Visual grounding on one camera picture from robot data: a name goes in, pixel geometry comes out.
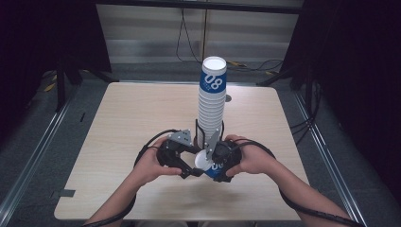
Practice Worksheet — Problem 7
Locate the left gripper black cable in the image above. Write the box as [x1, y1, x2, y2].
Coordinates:
[80, 128, 182, 227]

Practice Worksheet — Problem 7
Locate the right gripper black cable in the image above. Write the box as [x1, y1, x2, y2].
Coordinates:
[232, 138, 364, 227]

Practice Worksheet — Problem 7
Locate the grey tape strip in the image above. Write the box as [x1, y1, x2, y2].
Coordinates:
[58, 188, 77, 199]

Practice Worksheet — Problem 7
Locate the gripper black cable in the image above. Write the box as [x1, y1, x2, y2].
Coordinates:
[232, 138, 364, 227]
[80, 128, 182, 227]

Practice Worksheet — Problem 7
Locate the single blue-banded paper cup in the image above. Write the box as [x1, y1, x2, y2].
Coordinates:
[193, 148, 227, 182]

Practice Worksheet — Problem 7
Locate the bundle of black cables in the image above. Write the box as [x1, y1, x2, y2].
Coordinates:
[288, 80, 318, 147]

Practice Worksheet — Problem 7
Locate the black metal stand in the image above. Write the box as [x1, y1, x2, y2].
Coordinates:
[54, 56, 120, 114]

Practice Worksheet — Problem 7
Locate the thin black hanging cable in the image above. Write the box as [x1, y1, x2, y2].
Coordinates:
[175, 7, 203, 64]

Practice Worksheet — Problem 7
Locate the dark curtain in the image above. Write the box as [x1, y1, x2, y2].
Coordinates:
[280, 0, 401, 202]
[0, 0, 113, 149]

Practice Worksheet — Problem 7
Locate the black floor cable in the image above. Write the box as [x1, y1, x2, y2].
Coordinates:
[226, 58, 285, 77]

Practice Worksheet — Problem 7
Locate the stack of white paper cups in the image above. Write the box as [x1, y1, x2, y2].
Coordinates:
[197, 56, 228, 142]

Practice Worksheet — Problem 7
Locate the black overhead bar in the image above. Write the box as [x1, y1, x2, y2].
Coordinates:
[94, 0, 305, 15]

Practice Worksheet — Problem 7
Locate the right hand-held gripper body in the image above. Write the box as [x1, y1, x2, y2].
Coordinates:
[203, 128, 243, 178]

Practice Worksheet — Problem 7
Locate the person's right hand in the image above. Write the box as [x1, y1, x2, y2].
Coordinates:
[224, 133, 279, 178]

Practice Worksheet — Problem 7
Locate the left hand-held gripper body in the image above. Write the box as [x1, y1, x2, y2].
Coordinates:
[156, 128, 194, 169]

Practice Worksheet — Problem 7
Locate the person's left hand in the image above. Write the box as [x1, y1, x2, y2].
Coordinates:
[133, 137, 183, 187]

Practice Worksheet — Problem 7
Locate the metal floor rail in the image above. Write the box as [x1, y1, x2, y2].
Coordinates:
[0, 82, 83, 218]
[291, 90, 368, 227]

